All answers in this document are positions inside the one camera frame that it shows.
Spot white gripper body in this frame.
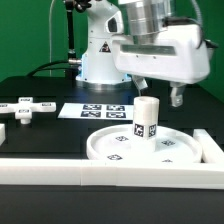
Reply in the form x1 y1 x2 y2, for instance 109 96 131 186
112 24 210 84

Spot white fence bar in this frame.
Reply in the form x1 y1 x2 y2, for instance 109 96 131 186
193 129 224 165
0 158 224 190

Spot white left fence block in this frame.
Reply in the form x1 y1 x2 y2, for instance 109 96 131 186
0 124 6 146

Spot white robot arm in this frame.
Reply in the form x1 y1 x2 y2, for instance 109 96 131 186
77 0 212 107

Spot white round table top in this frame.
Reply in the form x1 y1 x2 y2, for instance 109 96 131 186
86 124 202 164

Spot black cables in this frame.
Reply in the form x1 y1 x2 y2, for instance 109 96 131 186
26 59 82 78

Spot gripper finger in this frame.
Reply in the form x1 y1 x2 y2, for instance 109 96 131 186
170 82 186 107
132 75 148 90

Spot white front fence bar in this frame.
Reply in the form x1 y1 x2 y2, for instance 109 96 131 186
0 158 224 190

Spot grey hanging cable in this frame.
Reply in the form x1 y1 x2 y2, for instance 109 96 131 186
48 0 58 78

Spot black camera stand pole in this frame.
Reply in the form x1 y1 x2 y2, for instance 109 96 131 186
63 0 92 66

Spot white cross-shaped table base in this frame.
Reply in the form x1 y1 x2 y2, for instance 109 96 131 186
0 97 56 125

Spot white right fence bar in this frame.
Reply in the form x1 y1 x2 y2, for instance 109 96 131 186
193 129 224 165

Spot white marker sheet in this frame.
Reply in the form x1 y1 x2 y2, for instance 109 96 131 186
58 103 133 120

